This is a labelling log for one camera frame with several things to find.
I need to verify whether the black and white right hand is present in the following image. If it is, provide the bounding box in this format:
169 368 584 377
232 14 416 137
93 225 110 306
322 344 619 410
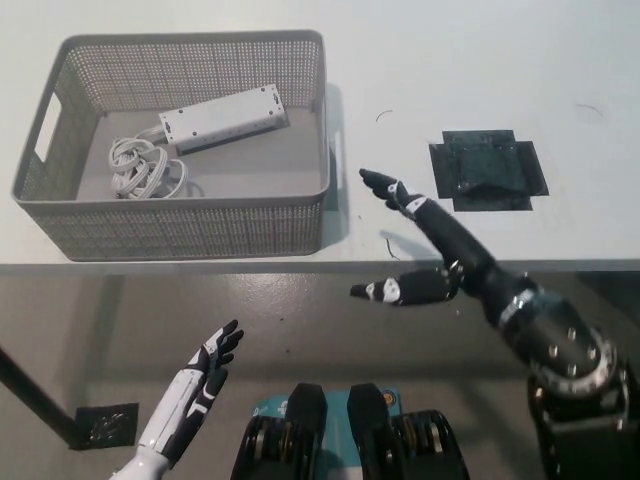
349 168 530 327

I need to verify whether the white and black left hand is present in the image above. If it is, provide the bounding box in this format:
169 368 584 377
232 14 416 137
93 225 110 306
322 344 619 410
135 319 246 469

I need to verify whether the white power strip with cord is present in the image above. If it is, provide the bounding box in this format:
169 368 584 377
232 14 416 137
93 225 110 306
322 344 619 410
107 85 289 200

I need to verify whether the black tape patch on table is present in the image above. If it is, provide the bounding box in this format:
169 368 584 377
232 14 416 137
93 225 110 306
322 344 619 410
428 129 551 213

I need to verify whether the black metal table leg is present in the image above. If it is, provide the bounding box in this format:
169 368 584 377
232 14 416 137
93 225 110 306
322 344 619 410
0 344 82 449

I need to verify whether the grey perforated plastic basket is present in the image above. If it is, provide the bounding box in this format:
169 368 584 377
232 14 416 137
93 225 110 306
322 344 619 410
10 28 332 263

